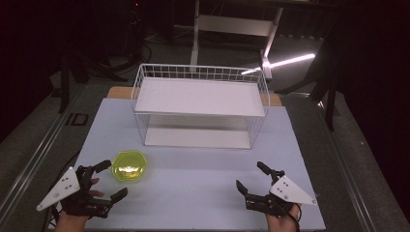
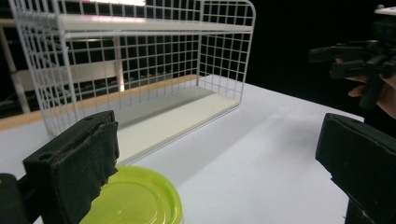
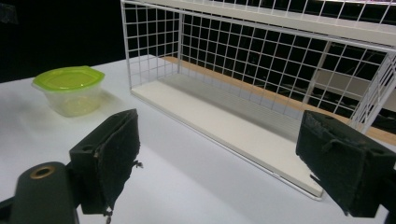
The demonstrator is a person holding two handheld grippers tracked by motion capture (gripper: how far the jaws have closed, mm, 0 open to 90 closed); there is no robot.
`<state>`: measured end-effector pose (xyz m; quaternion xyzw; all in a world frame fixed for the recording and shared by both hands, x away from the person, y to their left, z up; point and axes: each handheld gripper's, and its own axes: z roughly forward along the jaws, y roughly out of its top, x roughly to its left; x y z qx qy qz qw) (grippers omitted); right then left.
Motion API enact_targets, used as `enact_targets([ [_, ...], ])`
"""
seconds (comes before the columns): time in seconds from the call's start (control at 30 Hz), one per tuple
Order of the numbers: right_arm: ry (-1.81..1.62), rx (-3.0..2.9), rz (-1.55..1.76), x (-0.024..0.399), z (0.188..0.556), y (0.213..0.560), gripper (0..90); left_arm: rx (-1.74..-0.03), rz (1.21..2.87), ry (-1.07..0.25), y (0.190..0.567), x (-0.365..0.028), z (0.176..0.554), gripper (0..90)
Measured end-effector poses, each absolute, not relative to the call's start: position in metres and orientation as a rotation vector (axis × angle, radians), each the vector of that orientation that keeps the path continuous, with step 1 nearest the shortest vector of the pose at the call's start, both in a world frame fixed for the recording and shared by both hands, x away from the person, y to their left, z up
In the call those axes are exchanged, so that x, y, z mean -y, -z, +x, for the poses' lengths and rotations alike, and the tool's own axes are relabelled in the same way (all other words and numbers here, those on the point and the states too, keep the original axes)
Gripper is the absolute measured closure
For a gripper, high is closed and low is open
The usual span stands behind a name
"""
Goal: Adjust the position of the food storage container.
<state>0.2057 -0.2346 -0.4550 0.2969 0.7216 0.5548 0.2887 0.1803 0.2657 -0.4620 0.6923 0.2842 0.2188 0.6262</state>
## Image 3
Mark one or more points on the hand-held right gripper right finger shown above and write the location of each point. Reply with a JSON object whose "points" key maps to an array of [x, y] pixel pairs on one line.
{"points": [[342, 161]]}

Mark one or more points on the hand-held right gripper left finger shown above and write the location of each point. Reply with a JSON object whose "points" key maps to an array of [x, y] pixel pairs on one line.
{"points": [[109, 161]]}

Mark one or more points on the clear container with green lid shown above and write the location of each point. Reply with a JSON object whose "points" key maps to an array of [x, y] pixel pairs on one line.
{"points": [[72, 90]]}

